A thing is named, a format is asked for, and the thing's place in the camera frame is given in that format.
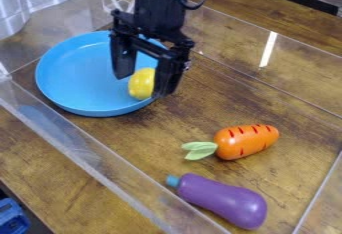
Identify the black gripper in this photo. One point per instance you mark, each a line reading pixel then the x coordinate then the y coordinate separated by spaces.
pixel 156 19

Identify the yellow toy lemon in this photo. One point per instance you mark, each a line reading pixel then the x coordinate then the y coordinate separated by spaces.
pixel 140 84

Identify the blue round tray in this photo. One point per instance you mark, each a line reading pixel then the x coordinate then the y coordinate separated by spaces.
pixel 75 78

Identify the orange toy carrot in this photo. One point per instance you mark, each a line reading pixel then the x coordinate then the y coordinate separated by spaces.
pixel 234 142

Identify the purple toy eggplant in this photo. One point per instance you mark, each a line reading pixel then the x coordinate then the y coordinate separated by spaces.
pixel 236 204

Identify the blue object at corner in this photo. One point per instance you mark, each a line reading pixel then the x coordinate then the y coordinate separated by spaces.
pixel 13 220

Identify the clear acrylic enclosure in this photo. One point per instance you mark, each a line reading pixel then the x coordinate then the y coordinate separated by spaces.
pixel 91 174

